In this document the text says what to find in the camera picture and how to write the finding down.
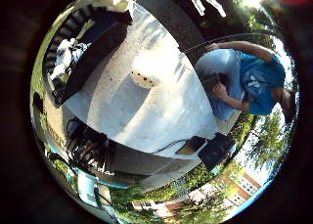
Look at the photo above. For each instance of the black case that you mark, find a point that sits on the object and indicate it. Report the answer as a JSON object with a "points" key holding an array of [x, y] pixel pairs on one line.
{"points": [[216, 149]]}

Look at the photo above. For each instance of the person in blue shirt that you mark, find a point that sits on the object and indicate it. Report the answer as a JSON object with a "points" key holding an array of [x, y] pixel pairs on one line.
{"points": [[257, 77]]}

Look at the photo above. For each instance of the tan cookie plush toy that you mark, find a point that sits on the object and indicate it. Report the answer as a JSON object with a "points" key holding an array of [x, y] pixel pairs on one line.
{"points": [[143, 79]]}

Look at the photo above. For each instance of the black slatted basket container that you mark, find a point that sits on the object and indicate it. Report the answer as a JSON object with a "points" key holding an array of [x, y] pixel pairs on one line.
{"points": [[98, 54]]}

